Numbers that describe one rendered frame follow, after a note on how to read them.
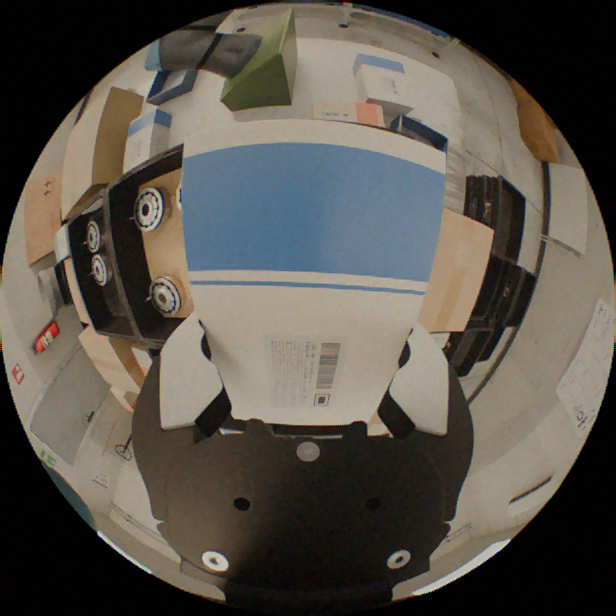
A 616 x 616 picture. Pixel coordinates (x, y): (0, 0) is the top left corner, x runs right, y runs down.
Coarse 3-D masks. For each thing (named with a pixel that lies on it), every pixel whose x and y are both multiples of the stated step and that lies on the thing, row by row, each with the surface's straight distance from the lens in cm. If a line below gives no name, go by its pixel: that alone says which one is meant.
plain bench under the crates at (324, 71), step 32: (320, 64) 71; (416, 64) 88; (192, 96) 76; (320, 96) 62; (352, 96) 63; (416, 96) 74; (448, 96) 86; (192, 128) 68; (448, 128) 75; (448, 160) 70; (448, 192) 67
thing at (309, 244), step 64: (256, 128) 9; (320, 128) 9; (192, 192) 10; (256, 192) 8; (320, 192) 8; (384, 192) 9; (192, 256) 10; (256, 256) 9; (320, 256) 8; (384, 256) 9; (256, 320) 10; (320, 320) 10; (384, 320) 10; (256, 384) 14; (320, 384) 13; (384, 384) 14
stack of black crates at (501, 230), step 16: (480, 176) 123; (480, 192) 117; (496, 192) 110; (512, 192) 129; (464, 208) 124; (480, 208) 114; (496, 208) 107; (512, 208) 136; (496, 224) 105; (512, 224) 134; (496, 240) 123; (512, 240) 132; (512, 256) 130
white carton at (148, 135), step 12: (156, 108) 71; (144, 120) 72; (156, 120) 69; (168, 120) 74; (132, 132) 74; (144, 132) 69; (156, 132) 68; (168, 132) 72; (132, 144) 72; (144, 144) 66; (156, 144) 67; (132, 156) 69; (144, 156) 64
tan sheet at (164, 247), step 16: (160, 176) 52; (176, 176) 49; (176, 192) 48; (176, 208) 48; (176, 224) 48; (144, 240) 56; (160, 240) 52; (176, 240) 49; (160, 256) 53; (176, 256) 50; (160, 272) 54; (176, 272) 51; (192, 304) 52
